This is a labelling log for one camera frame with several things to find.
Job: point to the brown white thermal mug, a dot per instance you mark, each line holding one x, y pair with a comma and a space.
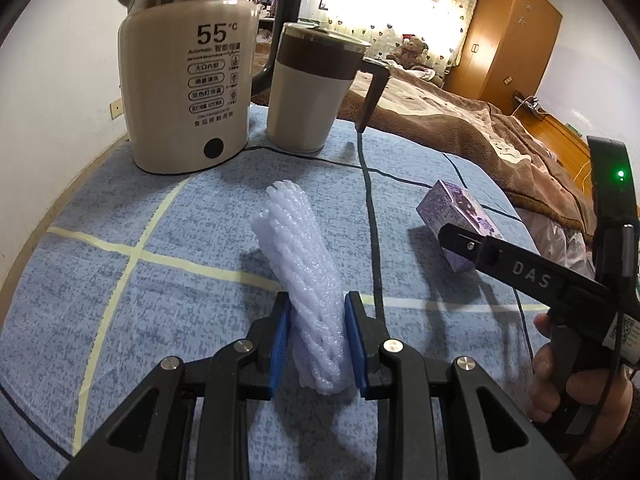
314, 70

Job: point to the blue checked tablecloth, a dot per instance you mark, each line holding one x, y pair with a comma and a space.
138, 267

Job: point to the right hand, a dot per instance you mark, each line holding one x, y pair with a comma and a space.
585, 388

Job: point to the beige electric kettle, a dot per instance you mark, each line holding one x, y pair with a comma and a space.
186, 75

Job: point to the pink bed sheet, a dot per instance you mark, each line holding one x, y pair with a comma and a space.
563, 246

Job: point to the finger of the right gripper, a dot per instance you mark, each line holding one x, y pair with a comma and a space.
547, 282

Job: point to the patterned curtain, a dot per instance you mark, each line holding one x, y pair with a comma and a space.
441, 25

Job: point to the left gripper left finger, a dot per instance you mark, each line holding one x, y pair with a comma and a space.
269, 337

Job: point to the brown blanket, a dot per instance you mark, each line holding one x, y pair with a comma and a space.
477, 131

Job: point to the purple small carton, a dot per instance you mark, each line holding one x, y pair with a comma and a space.
446, 203

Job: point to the wooden headboard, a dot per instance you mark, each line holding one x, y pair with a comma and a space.
570, 149

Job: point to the lavender foam net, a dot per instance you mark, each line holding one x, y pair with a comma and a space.
290, 238

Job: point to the wooden wardrobe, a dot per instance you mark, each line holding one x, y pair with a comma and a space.
506, 51

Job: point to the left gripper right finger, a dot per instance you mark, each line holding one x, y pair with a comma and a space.
365, 337

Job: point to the teddy bear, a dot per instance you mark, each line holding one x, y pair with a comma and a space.
414, 56

